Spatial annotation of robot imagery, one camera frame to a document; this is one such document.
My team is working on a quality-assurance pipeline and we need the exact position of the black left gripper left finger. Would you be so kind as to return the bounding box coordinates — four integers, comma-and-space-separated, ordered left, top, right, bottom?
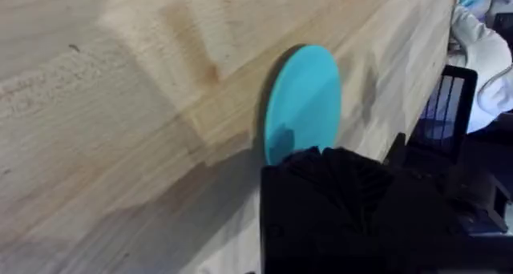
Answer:
280, 145, 364, 274

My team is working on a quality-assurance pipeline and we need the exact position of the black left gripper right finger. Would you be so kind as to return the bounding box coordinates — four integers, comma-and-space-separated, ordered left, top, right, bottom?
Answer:
322, 147, 397, 274

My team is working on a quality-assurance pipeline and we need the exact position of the teal round plate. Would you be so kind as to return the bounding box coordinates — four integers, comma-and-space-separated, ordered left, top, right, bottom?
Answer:
263, 44, 342, 167

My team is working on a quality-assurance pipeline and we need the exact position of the black equipment block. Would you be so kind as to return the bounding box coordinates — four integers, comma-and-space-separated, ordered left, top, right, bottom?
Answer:
438, 161, 512, 236

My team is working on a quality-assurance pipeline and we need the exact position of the black framed flat panel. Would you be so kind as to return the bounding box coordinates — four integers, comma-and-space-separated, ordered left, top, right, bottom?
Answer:
407, 64, 479, 166

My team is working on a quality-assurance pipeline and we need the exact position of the person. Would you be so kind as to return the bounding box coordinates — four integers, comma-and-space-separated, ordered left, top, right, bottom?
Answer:
447, 3, 513, 134

